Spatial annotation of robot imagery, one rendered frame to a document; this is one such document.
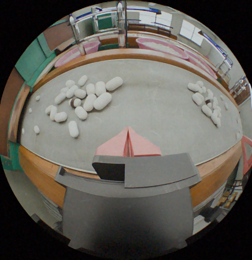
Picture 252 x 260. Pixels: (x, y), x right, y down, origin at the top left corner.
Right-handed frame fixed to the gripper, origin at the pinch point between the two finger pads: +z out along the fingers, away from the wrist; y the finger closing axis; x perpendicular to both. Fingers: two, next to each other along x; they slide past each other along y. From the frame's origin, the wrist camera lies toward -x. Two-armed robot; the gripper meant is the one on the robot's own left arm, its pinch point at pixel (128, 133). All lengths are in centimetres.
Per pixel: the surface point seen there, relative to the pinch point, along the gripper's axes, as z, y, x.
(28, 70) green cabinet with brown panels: 15, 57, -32
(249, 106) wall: 26, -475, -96
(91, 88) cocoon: 6.8, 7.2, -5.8
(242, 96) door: 84, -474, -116
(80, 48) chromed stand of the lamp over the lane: 19.3, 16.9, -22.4
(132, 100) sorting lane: 6.3, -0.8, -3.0
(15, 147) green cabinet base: -9, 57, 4
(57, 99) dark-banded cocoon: 6.1, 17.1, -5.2
